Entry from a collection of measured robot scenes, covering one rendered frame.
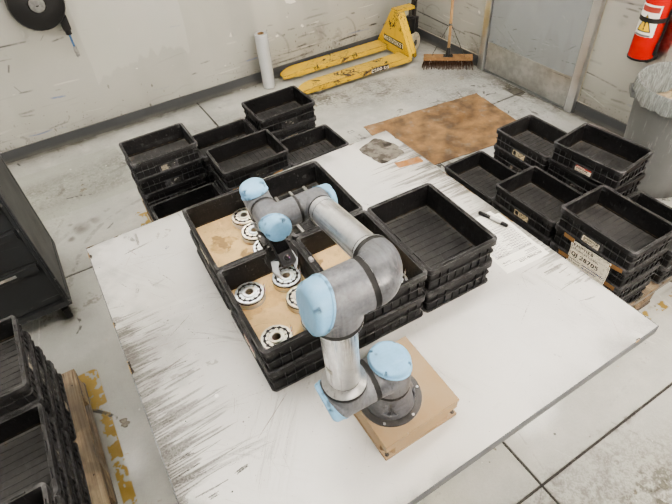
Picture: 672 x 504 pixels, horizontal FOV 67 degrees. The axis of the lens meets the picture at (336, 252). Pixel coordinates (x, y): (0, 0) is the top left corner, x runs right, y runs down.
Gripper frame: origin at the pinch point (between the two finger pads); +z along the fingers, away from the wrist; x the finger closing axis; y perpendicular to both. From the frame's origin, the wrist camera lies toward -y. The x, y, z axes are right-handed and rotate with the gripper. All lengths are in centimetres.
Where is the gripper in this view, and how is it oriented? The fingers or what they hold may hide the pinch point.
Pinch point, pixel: (287, 271)
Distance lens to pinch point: 160.2
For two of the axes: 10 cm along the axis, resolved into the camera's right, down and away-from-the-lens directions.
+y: -5.0, -5.8, 6.4
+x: -8.5, 4.8, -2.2
